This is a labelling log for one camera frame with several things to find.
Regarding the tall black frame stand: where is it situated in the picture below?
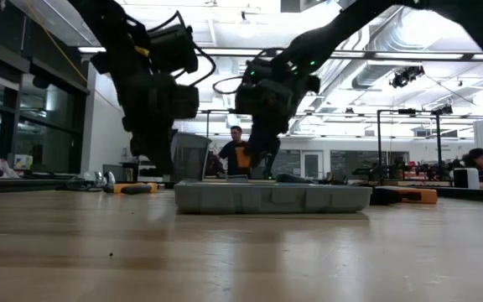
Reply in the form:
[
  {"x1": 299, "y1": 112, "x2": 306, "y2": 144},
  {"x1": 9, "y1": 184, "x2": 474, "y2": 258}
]
[{"x1": 377, "y1": 107, "x2": 454, "y2": 184}]

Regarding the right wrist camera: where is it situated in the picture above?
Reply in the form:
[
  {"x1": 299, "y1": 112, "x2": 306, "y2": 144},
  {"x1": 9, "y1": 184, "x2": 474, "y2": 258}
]
[{"x1": 235, "y1": 79, "x2": 293, "y2": 117}]

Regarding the black table frame rail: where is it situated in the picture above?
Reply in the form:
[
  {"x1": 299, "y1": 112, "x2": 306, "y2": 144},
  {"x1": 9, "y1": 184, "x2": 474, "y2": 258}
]
[{"x1": 0, "y1": 178, "x2": 483, "y2": 205}]

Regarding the black and orange tool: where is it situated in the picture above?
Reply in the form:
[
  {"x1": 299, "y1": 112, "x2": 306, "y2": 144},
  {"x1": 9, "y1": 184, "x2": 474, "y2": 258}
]
[{"x1": 113, "y1": 182, "x2": 159, "y2": 195}]

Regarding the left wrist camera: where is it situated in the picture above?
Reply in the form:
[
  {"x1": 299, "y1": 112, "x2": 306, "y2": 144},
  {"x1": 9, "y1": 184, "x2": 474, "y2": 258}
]
[{"x1": 169, "y1": 85, "x2": 200, "y2": 120}]

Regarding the grey plastic tool case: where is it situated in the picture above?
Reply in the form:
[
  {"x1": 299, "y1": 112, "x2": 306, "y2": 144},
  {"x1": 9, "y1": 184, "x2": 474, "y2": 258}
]
[{"x1": 174, "y1": 180, "x2": 373, "y2": 216}]

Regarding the yellow cord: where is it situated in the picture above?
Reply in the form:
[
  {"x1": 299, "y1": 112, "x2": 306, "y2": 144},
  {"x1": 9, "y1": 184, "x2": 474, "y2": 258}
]
[{"x1": 23, "y1": 0, "x2": 88, "y2": 84}]

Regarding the white box device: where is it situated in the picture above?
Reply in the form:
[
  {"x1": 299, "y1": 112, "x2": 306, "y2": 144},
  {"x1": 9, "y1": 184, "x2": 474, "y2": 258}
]
[{"x1": 453, "y1": 167, "x2": 480, "y2": 190}]

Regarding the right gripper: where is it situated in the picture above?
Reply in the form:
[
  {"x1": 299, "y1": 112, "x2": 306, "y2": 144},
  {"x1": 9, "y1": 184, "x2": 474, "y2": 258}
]
[{"x1": 246, "y1": 73, "x2": 321, "y2": 180}]

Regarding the black right camera cable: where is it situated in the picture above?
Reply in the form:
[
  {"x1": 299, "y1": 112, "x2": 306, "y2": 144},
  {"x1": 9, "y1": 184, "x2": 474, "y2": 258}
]
[{"x1": 212, "y1": 75, "x2": 251, "y2": 96}]

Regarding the green and black handled tool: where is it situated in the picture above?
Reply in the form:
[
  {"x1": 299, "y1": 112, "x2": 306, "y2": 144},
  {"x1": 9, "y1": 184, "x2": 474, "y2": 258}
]
[{"x1": 275, "y1": 172, "x2": 314, "y2": 185}]

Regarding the small white printed box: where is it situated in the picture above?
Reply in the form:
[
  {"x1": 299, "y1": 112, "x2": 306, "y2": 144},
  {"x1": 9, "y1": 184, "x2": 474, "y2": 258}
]
[{"x1": 13, "y1": 154, "x2": 34, "y2": 171}]

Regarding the background workbench with equipment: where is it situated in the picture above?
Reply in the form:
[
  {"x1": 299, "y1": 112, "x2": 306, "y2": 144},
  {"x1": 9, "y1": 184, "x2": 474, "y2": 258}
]
[{"x1": 386, "y1": 155, "x2": 453, "y2": 188}]

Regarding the black camera cable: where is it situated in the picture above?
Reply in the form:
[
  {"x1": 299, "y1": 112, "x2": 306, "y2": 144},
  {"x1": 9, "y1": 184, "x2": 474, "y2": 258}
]
[
  {"x1": 212, "y1": 75, "x2": 251, "y2": 96},
  {"x1": 147, "y1": 10, "x2": 217, "y2": 87}
]

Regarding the shiny clear object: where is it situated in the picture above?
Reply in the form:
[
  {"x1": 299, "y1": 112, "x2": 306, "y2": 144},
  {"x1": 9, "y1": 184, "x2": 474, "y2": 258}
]
[{"x1": 65, "y1": 170, "x2": 117, "y2": 192}]

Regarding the grey mesh office chair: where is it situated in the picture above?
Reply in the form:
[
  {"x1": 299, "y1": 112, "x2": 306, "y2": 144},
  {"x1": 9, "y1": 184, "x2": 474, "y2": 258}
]
[{"x1": 169, "y1": 133, "x2": 212, "y2": 182}]

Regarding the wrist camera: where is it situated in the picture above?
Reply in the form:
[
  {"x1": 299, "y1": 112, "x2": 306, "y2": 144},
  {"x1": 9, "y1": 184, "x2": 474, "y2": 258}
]
[
  {"x1": 235, "y1": 79, "x2": 293, "y2": 117},
  {"x1": 169, "y1": 85, "x2": 200, "y2": 120}
]

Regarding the black left camera cable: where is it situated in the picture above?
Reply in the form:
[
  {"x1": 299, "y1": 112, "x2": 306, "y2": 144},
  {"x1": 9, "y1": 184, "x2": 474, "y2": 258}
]
[{"x1": 147, "y1": 10, "x2": 217, "y2": 87}]

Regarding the dark overhead box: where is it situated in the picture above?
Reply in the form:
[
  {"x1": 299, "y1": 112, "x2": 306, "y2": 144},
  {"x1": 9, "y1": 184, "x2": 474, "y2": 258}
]
[{"x1": 280, "y1": 0, "x2": 343, "y2": 13}]

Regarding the black ceiling spotlight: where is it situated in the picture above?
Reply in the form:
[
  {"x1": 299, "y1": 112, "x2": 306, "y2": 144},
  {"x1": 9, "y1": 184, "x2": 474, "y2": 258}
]
[{"x1": 390, "y1": 65, "x2": 426, "y2": 89}]

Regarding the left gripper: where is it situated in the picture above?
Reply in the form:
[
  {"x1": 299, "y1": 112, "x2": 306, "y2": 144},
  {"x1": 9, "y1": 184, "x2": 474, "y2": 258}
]
[{"x1": 119, "y1": 70, "x2": 184, "y2": 177}]

